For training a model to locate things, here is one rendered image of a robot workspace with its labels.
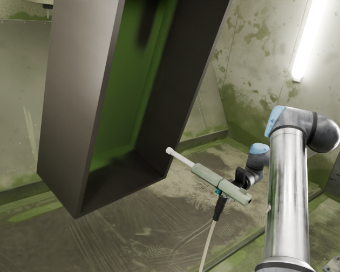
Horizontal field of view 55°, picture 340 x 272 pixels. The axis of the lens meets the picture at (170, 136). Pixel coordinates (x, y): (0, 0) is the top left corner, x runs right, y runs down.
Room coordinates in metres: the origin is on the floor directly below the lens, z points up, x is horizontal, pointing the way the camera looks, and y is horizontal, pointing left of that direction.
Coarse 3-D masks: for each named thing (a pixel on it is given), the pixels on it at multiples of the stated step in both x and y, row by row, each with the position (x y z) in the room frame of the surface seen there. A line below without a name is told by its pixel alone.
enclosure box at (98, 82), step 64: (64, 0) 1.22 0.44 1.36; (128, 0) 1.53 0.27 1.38; (192, 0) 1.63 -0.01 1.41; (64, 64) 1.21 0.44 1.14; (128, 64) 1.64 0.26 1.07; (192, 64) 1.59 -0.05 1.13; (64, 128) 1.21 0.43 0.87; (128, 128) 1.79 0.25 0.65; (64, 192) 1.21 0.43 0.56; (128, 192) 1.39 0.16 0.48
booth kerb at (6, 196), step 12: (216, 132) 3.12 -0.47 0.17; (180, 144) 2.75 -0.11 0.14; (192, 144) 2.87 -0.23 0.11; (204, 144) 3.00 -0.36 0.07; (36, 180) 1.81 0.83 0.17; (0, 192) 1.64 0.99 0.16; (12, 192) 1.69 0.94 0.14; (24, 192) 1.74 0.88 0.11; (36, 192) 1.80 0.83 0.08; (0, 204) 1.63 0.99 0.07
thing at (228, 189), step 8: (168, 152) 1.47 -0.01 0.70; (176, 152) 1.46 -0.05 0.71; (184, 160) 1.41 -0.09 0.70; (192, 168) 1.36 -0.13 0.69; (200, 168) 1.34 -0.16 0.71; (200, 176) 1.34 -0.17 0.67; (208, 176) 1.30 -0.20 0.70; (216, 176) 1.30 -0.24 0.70; (216, 184) 1.28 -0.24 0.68; (224, 184) 1.26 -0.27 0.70; (232, 184) 1.27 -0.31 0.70; (224, 192) 1.25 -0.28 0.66; (232, 192) 1.22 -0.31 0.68; (240, 192) 1.22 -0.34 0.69; (224, 200) 1.25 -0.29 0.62; (240, 200) 1.20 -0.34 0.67; (248, 200) 1.18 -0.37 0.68; (216, 208) 1.26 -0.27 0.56; (216, 216) 1.26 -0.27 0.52
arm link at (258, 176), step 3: (246, 168) 1.51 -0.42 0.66; (249, 168) 1.49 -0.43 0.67; (249, 171) 1.47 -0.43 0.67; (252, 171) 1.48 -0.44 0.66; (255, 171) 1.48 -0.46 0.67; (258, 171) 1.48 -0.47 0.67; (261, 171) 1.49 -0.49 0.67; (252, 174) 1.45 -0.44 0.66; (255, 174) 1.47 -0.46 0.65; (258, 174) 1.48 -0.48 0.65; (261, 174) 1.50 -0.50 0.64; (255, 177) 1.46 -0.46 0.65; (258, 177) 1.48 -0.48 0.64; (261, 177) 1.51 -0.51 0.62; (255, 180) 1.45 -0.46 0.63; (258, 180) 1.48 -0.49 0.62; (255, 183) 1.47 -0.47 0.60
